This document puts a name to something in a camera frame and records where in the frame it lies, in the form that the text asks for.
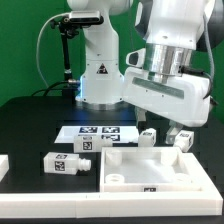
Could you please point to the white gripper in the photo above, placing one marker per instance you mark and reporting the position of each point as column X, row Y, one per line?
column 182, row 99

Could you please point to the white square tabletop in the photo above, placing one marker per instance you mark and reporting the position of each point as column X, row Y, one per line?
column 144, row 169

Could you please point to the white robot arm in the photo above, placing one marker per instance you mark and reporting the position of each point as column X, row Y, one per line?
column 159, row 78

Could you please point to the marker sheet with tags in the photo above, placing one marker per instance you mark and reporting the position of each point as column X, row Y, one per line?
column 118, row 134

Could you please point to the white U-shaped fence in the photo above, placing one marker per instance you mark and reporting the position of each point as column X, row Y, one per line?
column 207, row 201

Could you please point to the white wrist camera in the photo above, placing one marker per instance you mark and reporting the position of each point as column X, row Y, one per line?
column 136, row 58

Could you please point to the black camera stand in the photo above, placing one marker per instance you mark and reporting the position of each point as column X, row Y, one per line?
column 69, row 29

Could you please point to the grey mounted camera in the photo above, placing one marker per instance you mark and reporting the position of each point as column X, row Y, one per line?
column 84, row 15

